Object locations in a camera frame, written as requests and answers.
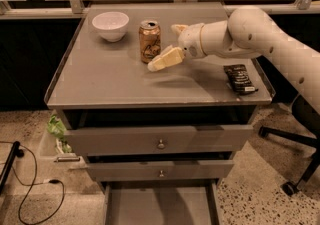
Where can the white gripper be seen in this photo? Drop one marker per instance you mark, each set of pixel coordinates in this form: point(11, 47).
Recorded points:
point(190, 41)

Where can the orange soda can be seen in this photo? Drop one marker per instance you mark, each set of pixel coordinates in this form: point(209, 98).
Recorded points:
point(150, 40)

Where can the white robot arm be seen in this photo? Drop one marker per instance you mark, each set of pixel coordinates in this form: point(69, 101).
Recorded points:
point(249, 32)

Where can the grey top drawer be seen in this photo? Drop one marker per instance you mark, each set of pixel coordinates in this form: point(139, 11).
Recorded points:
point(157, 140)

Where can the grey drawer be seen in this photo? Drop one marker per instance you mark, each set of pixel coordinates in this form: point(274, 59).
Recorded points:
point(165, 203)
point(160, 170)
point(157, 140)

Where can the grey drawer cabinet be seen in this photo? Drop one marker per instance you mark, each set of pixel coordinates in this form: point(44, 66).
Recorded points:
point(105, 85)

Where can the grey middle drawer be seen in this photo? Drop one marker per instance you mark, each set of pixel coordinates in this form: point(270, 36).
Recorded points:
point(160, 170)

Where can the grey bottom drawer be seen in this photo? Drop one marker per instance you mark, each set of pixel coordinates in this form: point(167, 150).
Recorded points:
point(165, 203)

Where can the white ceramic bowl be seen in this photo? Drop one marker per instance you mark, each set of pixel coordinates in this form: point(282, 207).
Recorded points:
point(111, 26)

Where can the black snack packet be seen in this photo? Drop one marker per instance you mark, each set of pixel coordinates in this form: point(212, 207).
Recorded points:
point(239, 79)

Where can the black office chair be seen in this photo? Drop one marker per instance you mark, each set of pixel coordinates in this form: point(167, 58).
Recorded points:
point(310, 119)

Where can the green bag in bin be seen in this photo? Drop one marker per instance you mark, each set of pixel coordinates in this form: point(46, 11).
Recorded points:
point(56, 128)

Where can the clear plastic bin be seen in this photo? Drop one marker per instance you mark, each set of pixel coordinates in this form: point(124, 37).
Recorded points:
point(47, 152)

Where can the black stand leg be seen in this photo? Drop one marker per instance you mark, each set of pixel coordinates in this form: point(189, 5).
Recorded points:
point(8, 164)

